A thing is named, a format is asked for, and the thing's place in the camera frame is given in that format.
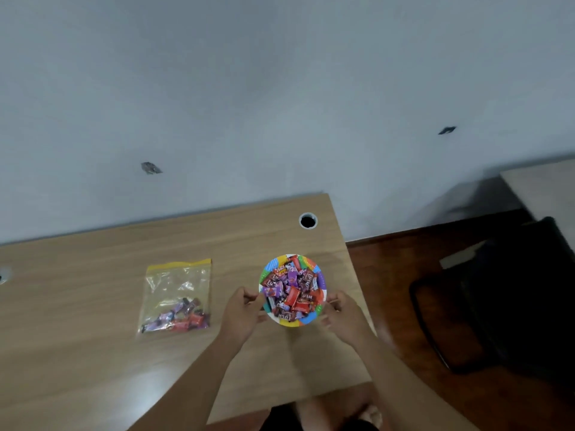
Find black office chair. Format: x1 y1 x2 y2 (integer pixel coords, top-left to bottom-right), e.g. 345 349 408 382
408 216 575 387

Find person's black shorts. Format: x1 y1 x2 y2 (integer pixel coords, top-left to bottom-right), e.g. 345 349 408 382
260 403 380 431

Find person's bare leg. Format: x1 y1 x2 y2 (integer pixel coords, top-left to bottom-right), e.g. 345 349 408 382
294 383 384 431

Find person's right hand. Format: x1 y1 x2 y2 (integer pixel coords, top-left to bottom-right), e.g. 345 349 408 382
320 290 374 350

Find person's left forearm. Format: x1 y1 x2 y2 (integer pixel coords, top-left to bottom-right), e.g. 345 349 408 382
127 334 240 431

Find colourful paper bowl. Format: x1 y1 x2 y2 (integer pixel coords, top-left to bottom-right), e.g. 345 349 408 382
258 254 328 328

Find pile of wrapped candies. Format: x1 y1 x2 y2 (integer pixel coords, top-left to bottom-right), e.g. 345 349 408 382
262 260 323 322

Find clear zip bag yellow strip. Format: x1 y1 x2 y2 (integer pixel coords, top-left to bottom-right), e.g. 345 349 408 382
137 258 212 335

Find bagged heap of wrapped candies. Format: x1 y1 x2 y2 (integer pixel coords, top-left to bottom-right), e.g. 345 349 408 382
140 298 210 333

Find beige side table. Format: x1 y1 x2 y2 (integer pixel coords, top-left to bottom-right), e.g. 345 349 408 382
500 158 575 253

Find person's left hand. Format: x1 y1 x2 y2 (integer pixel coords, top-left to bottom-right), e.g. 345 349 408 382
219 286 269 351

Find person's right forearm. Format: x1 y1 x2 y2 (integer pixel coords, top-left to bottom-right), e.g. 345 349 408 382
352 334 480 431

